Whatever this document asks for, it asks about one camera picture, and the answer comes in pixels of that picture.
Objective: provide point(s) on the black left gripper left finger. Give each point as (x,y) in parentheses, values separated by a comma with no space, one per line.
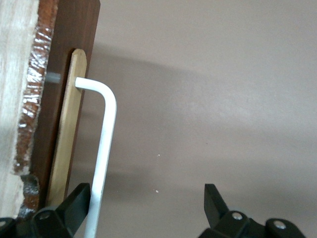
(71,210)

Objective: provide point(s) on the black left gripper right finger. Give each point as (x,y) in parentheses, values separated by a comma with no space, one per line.
(218,213)

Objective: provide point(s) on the wooden drawer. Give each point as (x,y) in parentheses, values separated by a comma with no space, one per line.
(15,74)

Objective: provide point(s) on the light wooden stick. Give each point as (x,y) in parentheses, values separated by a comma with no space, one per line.
(71,111)

